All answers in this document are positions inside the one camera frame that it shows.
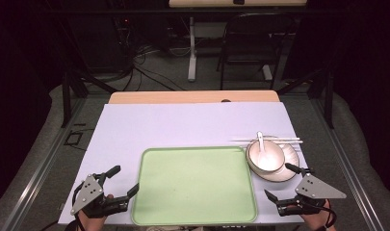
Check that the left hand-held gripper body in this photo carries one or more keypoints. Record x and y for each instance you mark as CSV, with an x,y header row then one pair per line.
x,y
86,194

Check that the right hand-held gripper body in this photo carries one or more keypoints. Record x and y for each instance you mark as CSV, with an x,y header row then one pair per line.
x,y
317,189

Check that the white bowl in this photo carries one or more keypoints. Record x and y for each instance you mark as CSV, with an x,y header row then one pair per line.
x,y
292,157
272,150

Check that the person's left hand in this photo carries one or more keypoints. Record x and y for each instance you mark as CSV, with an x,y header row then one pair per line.
x,y
93,224

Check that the person's right hand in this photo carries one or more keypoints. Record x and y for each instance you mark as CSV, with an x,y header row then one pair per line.
x,y
317,222

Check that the white chopstick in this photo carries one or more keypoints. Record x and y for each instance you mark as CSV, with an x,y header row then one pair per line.
x,y
289,141
287,138

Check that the white ceramic spoon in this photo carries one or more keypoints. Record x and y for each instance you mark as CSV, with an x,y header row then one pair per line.
x,y
262,147

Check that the green plastic tray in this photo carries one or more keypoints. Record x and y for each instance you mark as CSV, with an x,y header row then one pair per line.
x,y
192,186

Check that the black metal stand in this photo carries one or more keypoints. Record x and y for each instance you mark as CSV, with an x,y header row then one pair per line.
x,y
70,93
324,93

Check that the pale table cover sheet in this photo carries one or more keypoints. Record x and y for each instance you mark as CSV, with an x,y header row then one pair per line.
x,y
183,125

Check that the white desk leg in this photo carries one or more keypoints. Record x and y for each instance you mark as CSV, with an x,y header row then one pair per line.
x,y
267,72
192,48

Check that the black folding chair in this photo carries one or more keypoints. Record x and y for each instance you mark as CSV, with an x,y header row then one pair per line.
x,y
256,41

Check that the light wooden desk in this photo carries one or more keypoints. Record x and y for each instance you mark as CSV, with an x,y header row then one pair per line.
x,y
237,3

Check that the aluminium floor rail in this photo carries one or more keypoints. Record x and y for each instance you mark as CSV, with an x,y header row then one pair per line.
x,y
346,173
38,173

